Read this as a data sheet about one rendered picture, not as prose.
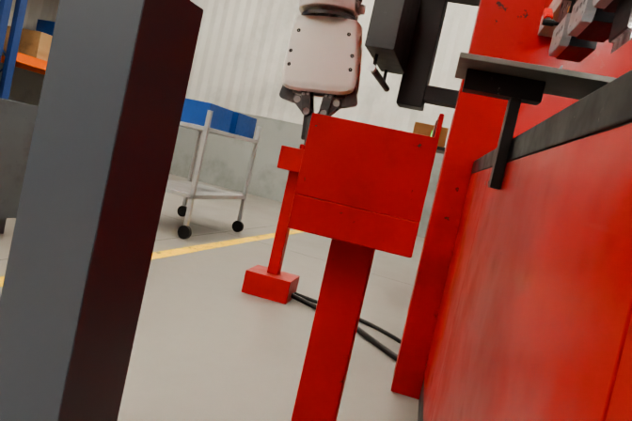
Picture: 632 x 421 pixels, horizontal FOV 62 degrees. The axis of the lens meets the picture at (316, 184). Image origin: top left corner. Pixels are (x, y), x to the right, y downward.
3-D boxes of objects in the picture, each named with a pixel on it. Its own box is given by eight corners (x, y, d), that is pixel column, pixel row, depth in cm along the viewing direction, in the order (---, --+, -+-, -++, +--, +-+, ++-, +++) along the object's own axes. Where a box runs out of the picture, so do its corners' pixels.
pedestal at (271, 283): (253, 285, 295) (285, 140, 292) (295, 296, 290) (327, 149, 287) (241, 291, 276) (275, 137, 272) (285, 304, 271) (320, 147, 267)
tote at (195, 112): (176, 121, 437) (180, 100, 436) (229, 132, 422) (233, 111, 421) (150, 115, 403) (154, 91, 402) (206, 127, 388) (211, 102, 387)
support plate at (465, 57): (454, 77, 112) (455, 72, 112) (584, 101, 107) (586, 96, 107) (459, 56, 94) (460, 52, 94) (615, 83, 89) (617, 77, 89)
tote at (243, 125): (203, 129, 476) (207, 109, 476) (252, 139, 461) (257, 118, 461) (181, 123, 442) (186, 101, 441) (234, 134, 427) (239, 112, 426)
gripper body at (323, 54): (369, 23, 73) (358, 102, 74) (298, 17, 75) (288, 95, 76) (364, 5, 66) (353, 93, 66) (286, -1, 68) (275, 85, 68)
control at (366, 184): (315, 217, 86) (339, 110, 86) (411, 241, 84) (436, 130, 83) (286, 227, 67) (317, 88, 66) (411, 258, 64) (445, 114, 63)
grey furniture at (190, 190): (178, 214, 484) (199, 114, 480) (242, 233, 464) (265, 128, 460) (112, 218, 398) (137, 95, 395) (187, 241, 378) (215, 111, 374)
